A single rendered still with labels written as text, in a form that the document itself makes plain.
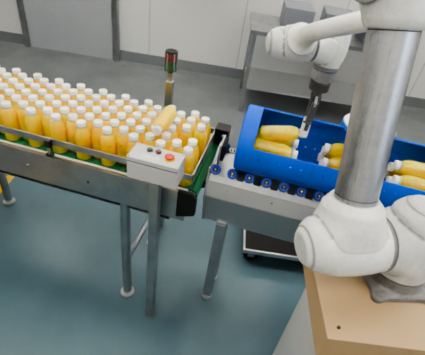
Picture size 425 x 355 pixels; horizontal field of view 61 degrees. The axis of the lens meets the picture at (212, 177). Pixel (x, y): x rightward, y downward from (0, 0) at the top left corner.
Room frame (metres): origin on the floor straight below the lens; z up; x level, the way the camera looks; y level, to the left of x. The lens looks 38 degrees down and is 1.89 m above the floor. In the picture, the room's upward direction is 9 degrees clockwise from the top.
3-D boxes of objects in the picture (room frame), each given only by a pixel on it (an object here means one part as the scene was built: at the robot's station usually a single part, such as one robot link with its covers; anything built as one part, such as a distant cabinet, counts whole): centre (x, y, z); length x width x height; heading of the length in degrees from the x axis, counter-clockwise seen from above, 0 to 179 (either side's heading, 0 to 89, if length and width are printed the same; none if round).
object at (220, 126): (1.55, -0.01, 0.95); 0.10 x 0.07 x 0.10; 172
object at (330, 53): (1.30, -0.33, 1.54); 0.13 x 0.11 x 0.16; 104
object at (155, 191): (1.09, 0.22, 0.50); 0.04 x 0.04 x 1.00; 82
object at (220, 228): (1.26, -0.08, 0.31); 0.06 x 0.06 x 0.63; 82
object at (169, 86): (1.75, 0.30, 0.55); 0.04 x 0.04 x 1.10; 82
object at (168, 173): (1.09, 0.22, 1.05); 0.20 x 0.10 x 0.10; 82
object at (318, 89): (1.30, -0.34, 1.36); 0.08 x 0.07 x 0.09; 172
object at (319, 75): (1.30, -0.34, 1.43); 0.09 x 0.09 x 0.06
